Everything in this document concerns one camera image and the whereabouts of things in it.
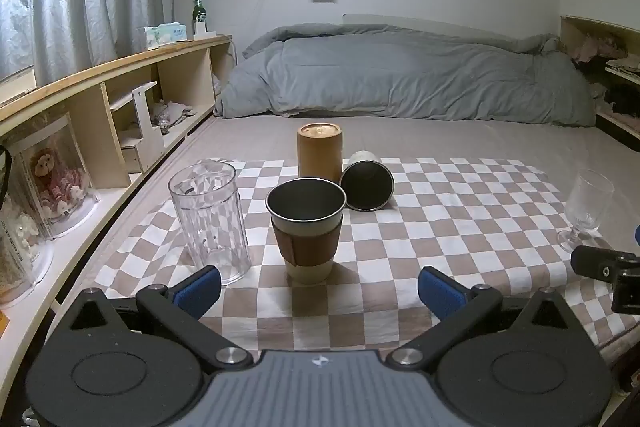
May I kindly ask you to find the grey duvet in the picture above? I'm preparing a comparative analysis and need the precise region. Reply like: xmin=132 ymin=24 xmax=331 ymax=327
xmin=214 ymin=23 xmax=597 ymax=128

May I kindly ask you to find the grey curtain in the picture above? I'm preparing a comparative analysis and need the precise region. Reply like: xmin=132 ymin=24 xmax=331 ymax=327
xmin=0 ymin=0 xmax=177 ymax=84

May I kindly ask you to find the long wooden shelf unit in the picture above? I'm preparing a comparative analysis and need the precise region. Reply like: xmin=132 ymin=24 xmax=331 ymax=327
xmin=0 ymin=34 xmax=235 ymax=408

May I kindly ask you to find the clear stemmed glass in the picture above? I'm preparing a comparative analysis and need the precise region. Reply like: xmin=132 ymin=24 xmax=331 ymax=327
xmin=557 ymin=170 xmax=615 ymax=254

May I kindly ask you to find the clear dome case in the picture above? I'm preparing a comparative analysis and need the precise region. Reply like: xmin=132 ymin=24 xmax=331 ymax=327
xmin=0 ymin=194 xmax=55 ymax=305

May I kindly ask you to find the tissue box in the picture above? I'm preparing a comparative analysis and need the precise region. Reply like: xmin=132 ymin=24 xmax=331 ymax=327
xmin=142 ymin=22 xmax=187 ymax=51

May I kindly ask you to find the doll in clear case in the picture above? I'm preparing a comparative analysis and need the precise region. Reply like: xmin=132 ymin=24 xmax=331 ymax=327
xmin=9 ymin=114 xmax=99 ymax=241

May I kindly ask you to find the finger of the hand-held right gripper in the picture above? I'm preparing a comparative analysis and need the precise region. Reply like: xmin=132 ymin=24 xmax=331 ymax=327
xmin=570 ymin=244 xmax=640 ymax=315

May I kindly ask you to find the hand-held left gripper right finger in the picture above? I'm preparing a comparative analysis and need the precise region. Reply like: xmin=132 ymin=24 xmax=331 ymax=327
xmin=391 ymin=266 xmax=594 ymax=371

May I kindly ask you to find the white wooden stand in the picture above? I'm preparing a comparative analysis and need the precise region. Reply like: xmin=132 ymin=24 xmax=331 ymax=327
xmin=109 ymin=81 xmax=166 ymax=174

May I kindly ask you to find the clear faceted glass tumbler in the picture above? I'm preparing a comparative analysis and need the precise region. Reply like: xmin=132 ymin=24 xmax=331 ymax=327
xmin=168 ymin=160 xmax=251 ymax=286

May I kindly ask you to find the steel cup with dark inside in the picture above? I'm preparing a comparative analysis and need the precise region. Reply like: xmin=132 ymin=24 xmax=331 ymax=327
xmin=340 ymin=150 xmax=395 ymax=212

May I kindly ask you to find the wooden side shelf with clothes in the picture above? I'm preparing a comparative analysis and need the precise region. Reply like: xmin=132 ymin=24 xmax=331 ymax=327
xmin=559 ymin=15 xmax=640 ymax=140

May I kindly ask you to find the cup with brown sleeve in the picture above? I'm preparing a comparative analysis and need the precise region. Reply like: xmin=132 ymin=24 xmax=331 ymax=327
xmin=265 ymin=179 xmax=348 ymax=284

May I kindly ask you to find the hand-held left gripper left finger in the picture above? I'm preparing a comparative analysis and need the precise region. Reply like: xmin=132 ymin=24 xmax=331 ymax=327
xmin=48 ymin=265 xmax=254 ymax=373

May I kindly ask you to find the green glass bottle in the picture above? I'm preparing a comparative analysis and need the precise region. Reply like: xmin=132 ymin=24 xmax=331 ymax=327
xmin=192 ymin=0 xmax=209 ymax=34

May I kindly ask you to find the brown white checkered cloth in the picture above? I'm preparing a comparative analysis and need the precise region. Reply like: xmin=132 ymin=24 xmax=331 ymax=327
xmin=92 ymin=158 xmax=640 ymax=353

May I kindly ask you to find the brown cylindrical cup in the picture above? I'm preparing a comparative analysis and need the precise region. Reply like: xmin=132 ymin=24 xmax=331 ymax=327
xmin=297 ymin=122 xmax=344 ymax=186

